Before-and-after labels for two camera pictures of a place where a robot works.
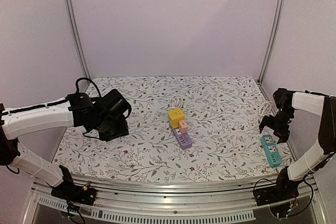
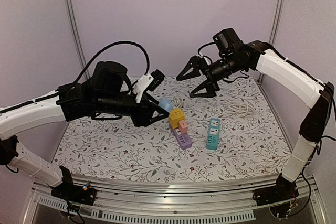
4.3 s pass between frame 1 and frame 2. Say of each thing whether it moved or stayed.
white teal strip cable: moved
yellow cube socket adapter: stayed
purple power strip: stayed
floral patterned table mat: stayed
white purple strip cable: stayed
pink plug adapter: stayed
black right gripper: moved
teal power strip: moved
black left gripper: moved
